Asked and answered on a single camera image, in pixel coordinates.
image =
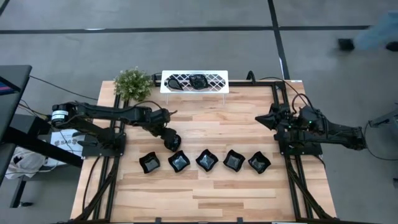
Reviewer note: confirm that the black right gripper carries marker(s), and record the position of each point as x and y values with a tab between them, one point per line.
284	123

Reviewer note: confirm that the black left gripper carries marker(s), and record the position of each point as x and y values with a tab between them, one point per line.
161	119

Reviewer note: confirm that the black leaf-shaped mini plate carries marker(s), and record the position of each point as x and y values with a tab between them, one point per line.
176	147
199	81

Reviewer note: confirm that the black wavy square mini plate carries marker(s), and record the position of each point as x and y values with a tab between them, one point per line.
259	162
234	160
179	161
206	160
150	162

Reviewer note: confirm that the black teardrop mini plate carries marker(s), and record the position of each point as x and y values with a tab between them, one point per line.
174	84

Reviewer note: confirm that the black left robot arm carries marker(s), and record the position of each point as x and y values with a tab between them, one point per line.
109	112

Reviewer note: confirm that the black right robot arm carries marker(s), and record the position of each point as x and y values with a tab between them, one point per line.
342	135

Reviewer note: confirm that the green potted plant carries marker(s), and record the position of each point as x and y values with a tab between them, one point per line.
133	84

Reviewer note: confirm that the black table clamp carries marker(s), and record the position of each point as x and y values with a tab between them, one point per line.
158	220
239	220

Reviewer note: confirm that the grey metal stand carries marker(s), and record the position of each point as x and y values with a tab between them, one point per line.
387	119

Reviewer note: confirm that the person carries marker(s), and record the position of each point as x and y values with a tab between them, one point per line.
376	31

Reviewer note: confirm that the white plastic bag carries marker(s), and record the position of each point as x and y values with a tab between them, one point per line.
25	161

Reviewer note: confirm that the black desk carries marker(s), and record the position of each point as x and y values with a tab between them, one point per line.
15	74

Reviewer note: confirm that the monitor with coloured screen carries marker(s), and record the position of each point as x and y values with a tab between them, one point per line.
6	87

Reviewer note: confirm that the black aluminium extrusion frame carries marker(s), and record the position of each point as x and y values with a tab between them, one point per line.
242	83

